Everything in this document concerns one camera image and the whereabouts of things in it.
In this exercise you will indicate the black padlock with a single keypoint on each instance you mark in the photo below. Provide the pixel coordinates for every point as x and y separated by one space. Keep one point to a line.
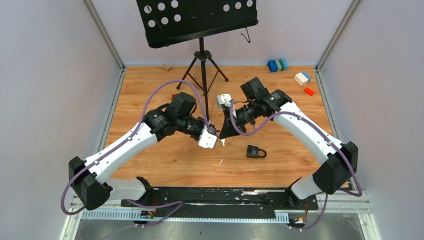
255 152

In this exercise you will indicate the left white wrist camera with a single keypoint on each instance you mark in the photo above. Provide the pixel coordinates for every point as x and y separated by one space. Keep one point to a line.
208 138

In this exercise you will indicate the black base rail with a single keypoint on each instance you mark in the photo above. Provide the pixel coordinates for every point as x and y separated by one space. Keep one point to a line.
225 202

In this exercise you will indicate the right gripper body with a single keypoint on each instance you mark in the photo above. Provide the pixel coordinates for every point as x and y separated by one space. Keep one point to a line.
245 114

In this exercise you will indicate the red block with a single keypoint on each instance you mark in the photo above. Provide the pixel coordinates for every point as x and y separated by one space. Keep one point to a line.
309 91

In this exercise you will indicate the small wooden block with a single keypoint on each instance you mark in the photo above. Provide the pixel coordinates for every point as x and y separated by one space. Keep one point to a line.
166 67

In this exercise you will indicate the white blue block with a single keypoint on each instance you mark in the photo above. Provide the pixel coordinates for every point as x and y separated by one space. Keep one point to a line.
302 78

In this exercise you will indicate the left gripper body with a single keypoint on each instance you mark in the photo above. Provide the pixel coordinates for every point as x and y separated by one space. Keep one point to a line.
192 126

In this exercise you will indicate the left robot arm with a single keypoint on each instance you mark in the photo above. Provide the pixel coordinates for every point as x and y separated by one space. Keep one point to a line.
91 177

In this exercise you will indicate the white slotted cable duct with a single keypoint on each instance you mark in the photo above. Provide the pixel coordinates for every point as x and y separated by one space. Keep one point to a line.
140 215

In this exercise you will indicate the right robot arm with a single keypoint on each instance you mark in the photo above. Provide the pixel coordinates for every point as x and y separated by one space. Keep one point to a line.
338 160

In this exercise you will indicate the black music stand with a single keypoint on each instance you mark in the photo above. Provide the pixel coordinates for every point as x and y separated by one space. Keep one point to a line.
170 22

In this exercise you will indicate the blue green block stack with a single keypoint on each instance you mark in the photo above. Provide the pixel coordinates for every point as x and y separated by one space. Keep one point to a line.
277 65

